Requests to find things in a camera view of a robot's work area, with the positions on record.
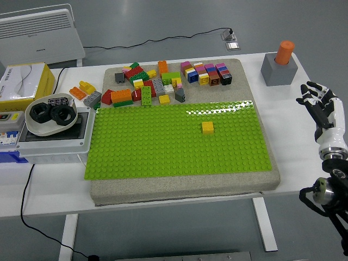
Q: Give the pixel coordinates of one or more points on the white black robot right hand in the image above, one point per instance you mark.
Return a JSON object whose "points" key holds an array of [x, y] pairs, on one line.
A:
{"points": [[333, 127]]}

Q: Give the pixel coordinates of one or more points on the yellow square toy brick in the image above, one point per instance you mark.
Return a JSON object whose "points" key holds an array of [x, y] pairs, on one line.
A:
{"points": [[164, 99], [207, 127]]}

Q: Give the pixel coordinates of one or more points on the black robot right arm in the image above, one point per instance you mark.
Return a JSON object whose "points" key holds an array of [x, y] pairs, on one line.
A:
{"points": [[335, 195]]}

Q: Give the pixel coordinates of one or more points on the small pink toy brick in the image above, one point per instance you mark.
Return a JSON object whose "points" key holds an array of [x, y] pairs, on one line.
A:
{"points": [[179, 86]]}

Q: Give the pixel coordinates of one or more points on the green studded baseplate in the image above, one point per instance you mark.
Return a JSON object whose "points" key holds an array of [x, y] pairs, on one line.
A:
{"points": [[168, 146]]}

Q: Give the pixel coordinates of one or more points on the long grey toy brick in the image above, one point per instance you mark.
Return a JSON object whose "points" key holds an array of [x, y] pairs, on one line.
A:
{"points": [[158, 86]]}

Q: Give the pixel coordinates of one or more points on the long orange toy brick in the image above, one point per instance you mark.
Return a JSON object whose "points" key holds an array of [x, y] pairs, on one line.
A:
{"points": [[162, 67]]}

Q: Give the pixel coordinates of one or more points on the long green toy brick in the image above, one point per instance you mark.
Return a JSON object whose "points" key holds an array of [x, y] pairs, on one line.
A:
{"points": [[146, 95]]}

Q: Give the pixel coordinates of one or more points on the small yellow toy brick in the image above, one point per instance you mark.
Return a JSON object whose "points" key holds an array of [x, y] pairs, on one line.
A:
{"points": [[151, 74]]}

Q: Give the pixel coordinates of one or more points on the red square toy brick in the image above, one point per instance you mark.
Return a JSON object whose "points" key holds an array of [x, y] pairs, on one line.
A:
{"points": [[149, 83]]}

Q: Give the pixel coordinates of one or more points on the white yellow toy brick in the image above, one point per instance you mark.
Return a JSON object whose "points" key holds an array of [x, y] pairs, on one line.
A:
{"points": [[138, 84]]}

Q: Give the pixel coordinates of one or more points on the red sloped toy brick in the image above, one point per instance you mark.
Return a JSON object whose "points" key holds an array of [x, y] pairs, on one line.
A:
{"points": [[106, 97], [136, 95]]}

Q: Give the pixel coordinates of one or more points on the long red toy brick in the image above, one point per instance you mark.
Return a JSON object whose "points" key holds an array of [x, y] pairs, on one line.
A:
{"points": [[134, 72]]}

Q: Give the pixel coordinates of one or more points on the small green toy brick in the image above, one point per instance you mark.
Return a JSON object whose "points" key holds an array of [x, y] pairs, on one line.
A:
{"points": [[134, 65]]}

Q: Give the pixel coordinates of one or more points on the green flat toy plate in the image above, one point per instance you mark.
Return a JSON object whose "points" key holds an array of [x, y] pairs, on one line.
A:
{"points": [[123, 103]]}

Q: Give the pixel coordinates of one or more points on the large orange toy brick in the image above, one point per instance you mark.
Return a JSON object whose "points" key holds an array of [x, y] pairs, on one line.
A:
{"points": [[121, 95]]}

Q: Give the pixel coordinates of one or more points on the tiny green toy piece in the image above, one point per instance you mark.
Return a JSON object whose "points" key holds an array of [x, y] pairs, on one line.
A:
{"points": [[97, 106]]}

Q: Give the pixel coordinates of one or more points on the light grey toy brick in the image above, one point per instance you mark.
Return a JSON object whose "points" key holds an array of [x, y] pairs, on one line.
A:
{"points": [[92, 99]]}

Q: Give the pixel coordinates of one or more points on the yellow sloped toy brick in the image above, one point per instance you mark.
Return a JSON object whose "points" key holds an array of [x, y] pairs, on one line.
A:
{"points": [[86, 86]]}

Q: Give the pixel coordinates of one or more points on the orange flat toy brick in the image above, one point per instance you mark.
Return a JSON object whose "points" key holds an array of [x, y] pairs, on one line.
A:
{"points": [[77, 93]]}

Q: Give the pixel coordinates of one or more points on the grey cube holder block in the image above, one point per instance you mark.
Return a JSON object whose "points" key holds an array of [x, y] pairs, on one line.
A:
{"points": [[277, 72]]}

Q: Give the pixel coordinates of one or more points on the orange cylinder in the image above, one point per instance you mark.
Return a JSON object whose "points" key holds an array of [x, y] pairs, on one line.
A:
{"points": [[284, 53]]}

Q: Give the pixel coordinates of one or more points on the white table leg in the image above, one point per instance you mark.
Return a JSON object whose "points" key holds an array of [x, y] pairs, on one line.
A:
{"points": [[265, 225], [68, 236]]}

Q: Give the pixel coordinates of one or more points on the brick stack with black end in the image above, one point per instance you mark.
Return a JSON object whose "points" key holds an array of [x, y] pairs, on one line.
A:
{"points": [[223, 74]]}

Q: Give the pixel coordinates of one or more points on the closed metal floor plate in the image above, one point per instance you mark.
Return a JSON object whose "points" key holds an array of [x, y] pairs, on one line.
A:
{"points": [[233, 46]]}

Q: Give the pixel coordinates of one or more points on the brick stack with brown end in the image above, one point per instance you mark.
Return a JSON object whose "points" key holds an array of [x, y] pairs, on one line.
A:
{"points": [[212, 74]]}

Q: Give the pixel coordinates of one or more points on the open metal floor socket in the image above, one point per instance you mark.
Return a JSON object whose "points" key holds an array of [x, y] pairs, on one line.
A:
{"points": [[227, 36]]}

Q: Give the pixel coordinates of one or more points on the brick stack with yellow end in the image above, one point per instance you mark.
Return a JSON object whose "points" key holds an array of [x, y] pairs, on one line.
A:
{"points": [[201, 74]]}

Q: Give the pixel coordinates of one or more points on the brick stack with blue end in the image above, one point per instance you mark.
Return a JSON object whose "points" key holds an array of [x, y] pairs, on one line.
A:
{"points": [[189, 71]]}

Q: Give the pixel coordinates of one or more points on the dark grey sloped brick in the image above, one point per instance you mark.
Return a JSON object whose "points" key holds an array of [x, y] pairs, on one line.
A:
{"points": [[180, 95]]}

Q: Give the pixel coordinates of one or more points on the yellow brick with studs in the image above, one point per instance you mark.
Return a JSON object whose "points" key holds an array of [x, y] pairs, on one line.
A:
{"points": [[176, 81]]}

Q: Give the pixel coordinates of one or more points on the grey-brown foam mat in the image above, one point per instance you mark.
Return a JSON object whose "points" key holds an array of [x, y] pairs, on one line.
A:
{"points": [[174, 189]]}

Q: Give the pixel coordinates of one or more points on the lime green long brick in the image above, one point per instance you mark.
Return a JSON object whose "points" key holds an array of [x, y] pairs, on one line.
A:
{"points": [[170, 75]]}

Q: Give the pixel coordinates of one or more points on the dark green long brick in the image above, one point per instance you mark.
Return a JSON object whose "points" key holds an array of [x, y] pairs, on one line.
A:
{"points": [[140, 77]]}

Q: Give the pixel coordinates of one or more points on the yellow pink small brick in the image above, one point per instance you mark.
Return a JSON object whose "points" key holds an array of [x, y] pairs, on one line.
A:
{"points": [[126, 68]]}

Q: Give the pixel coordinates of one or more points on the dark grey square brick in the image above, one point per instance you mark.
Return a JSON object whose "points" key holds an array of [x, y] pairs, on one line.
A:
{"points": [[119, 77]]}

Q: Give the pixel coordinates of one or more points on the large black hex nut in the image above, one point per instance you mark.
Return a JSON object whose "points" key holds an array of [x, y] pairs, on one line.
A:
{"points": [[63, 115], [40, 112]]}

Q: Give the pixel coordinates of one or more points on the small black purple component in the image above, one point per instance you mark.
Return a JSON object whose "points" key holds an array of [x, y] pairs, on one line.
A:
{"points": [[57, 101]]}

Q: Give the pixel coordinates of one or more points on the grey electrical junction box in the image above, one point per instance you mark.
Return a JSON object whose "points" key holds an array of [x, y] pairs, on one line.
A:
{"points": [[54, 148]]}

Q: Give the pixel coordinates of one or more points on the white shallow bowl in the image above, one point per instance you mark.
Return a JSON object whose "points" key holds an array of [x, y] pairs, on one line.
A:
{"points": [[46, 130]]}

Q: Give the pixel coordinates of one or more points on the white panel heater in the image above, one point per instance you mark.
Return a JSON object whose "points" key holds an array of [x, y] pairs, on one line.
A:
{"points": [[38, 35]]}

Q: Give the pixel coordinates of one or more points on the yellow tissue box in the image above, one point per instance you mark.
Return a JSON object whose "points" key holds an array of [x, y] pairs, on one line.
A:
{"points": [[21, 81]]}

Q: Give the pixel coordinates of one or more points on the grey circuit breaker box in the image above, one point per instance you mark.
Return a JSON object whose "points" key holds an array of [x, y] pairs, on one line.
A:
{"points": [[11, 126]]}

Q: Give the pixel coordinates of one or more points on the blue plastic bin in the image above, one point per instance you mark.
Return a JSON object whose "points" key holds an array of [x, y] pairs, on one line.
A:
{"points": [[11, 157]]}

